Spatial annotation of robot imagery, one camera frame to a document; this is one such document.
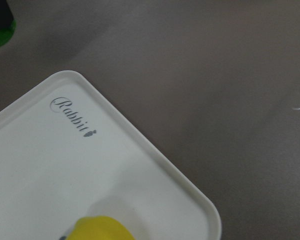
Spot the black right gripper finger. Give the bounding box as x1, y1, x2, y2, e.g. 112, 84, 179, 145
0, 0, 14, 30

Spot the green lime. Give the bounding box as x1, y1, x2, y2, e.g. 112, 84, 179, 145
0, 20, 16, 47

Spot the yellow lemon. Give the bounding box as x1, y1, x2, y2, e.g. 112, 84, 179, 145
59, 216, 135, 240

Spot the white rabbit tray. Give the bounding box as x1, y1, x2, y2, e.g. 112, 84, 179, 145
0, 70, 222, 240

